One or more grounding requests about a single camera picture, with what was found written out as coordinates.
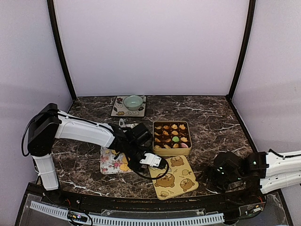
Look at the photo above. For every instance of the black frame post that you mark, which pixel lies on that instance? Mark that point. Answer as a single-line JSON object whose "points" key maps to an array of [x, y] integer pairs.
{"points": [[59, 48], [243, 49]]}

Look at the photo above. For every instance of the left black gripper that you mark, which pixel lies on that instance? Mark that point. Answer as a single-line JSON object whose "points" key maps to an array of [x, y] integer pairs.
{"points": [[137, 167]]}

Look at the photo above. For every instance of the gold cookie tin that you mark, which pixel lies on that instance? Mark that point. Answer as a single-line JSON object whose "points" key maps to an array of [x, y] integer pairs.
{"points": [[162, 138]]}

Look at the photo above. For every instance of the square floral plate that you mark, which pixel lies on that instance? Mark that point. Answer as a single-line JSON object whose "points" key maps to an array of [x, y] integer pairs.
{"points": [[120, 110]]}

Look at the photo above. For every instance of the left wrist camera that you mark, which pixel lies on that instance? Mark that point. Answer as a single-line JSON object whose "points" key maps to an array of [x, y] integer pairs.
{"points": [[152, 160]]}

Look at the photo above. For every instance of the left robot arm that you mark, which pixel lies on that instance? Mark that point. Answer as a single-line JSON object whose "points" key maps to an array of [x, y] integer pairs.
{"points": [[51, 124]]}

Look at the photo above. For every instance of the left black frame post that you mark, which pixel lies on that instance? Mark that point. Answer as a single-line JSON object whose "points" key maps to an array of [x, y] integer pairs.
{"points": [[59, 48]]}

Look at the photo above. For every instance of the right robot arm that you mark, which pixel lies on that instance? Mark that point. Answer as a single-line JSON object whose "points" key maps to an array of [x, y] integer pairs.
{"points": [[263, 171]]}

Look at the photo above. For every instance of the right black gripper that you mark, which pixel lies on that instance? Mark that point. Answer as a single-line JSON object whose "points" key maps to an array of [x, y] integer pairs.
{"points": [[212, 178]]}

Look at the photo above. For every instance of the green ceramic bowl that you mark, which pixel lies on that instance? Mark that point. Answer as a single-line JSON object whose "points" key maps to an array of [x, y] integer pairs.
{"points": [[133, 102]]}

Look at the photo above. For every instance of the bear printed tin lid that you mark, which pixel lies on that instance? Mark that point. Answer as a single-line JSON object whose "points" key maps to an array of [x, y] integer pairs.
{"points": [[179, 179]]}

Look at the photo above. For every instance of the white slotted cable duct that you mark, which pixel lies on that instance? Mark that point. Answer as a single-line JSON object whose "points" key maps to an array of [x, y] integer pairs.
{"points": [[126, 218]]}

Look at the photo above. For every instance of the green sandwich cookie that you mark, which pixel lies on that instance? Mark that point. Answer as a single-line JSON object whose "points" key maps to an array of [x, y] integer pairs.
{"points": [[175, 139]]}

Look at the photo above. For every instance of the right black frame post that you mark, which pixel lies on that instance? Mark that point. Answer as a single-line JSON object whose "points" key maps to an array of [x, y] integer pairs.
{"points": [[243, 49]]}

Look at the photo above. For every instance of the floral cookie tray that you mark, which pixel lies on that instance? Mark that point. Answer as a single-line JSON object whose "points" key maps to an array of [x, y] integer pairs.
{"points": [[113, 163]]}

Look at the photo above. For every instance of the pink round sandwich cookie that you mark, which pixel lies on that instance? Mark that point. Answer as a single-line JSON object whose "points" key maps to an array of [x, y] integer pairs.
{"points": [[184, 145]]}

